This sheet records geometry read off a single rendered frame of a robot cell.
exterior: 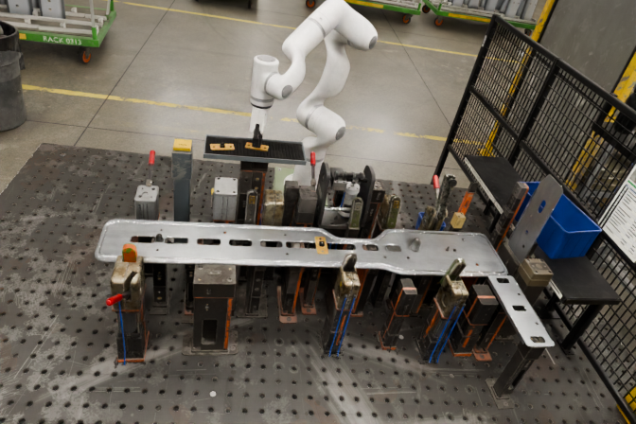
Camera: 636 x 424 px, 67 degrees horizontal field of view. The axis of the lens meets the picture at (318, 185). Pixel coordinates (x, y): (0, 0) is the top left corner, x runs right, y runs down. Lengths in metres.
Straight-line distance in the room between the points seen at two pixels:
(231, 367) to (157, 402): 0.25
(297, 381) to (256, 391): 0.13
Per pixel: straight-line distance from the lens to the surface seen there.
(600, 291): 1.94
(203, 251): 1.57
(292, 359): 1.70
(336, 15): 1.77
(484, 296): 1.73
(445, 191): 1.83
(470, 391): 1.85
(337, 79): 1.95
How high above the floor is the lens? 2.09
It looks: 34 degrees down
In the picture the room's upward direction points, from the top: 12 degrees clockwise
